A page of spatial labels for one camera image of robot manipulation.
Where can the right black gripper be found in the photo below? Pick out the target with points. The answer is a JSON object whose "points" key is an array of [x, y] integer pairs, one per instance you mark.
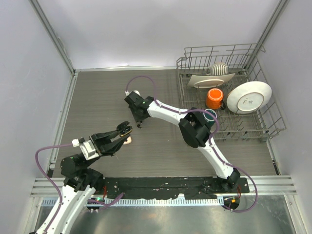
{"points": [[138, 119]]}

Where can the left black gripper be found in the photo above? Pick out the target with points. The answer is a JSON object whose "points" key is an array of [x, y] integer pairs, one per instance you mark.
{"points": [[105, 137]]}

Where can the black earbud charging case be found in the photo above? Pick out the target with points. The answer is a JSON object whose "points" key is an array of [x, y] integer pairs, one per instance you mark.
{"points": [[124, 128]]}

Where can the beige earbud charging case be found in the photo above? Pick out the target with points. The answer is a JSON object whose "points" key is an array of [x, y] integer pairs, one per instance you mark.
{"points": [[128, 141]]}

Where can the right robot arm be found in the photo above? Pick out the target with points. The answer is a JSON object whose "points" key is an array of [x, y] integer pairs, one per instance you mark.
{"points": [[195, 131]]}

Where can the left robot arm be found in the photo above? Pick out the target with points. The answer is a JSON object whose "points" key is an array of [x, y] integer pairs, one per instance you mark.
{"points": [[80, 180]]}

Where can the white square plate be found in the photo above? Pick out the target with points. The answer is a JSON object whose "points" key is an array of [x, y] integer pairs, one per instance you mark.
{"points": [[201, 82]]}

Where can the teal mug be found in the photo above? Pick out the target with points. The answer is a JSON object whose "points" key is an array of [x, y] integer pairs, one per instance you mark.
{"points": [[210, 116]]}

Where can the orange mug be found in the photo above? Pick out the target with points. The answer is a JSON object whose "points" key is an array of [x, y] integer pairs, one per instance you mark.
{"points": [[214, 98]]}

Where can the striped ceramic mug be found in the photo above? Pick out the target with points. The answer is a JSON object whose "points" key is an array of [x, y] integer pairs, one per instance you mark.
{"points": [[218, 69]]}

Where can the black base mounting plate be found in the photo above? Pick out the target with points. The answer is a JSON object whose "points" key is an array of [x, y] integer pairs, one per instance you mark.
{"points": [[163, 188]]}

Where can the white round plate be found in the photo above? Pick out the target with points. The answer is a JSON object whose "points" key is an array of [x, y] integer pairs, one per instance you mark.
{"points": [[248, 97]]}

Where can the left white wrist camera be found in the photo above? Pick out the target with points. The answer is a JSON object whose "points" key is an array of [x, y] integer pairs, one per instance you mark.
{"points": [[87, 148]]}

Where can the white slotted cable duct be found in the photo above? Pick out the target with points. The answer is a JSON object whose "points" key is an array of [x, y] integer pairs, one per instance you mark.
{"points": [[180, 201]]}

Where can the grey wire dish rack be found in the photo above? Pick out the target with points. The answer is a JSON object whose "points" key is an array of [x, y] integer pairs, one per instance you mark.
{"points": [[262, 124]]}

